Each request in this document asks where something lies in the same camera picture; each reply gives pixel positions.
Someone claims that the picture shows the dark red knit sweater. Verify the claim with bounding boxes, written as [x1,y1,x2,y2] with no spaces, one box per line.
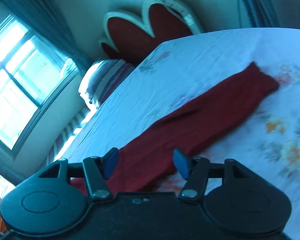
[66,63,280,193]

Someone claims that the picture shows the striped mattress sheet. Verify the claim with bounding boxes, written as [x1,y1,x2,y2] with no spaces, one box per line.
[38,106,96,170]

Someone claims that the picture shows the white floral bed sheet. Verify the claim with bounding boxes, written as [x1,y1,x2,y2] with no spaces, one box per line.
[63,28,300,239]

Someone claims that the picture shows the striped pillow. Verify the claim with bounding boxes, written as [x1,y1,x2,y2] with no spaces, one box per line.
[78,59,135,111]

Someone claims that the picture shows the red heart-shaped headboard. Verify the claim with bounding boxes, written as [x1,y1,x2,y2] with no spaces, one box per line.
[99,0,204,66]

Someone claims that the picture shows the blue curtain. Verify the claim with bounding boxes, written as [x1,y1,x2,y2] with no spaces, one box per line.
[0,0,94,74]

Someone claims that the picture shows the window with frame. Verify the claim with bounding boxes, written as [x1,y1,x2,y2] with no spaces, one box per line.
[0,15,79,158]

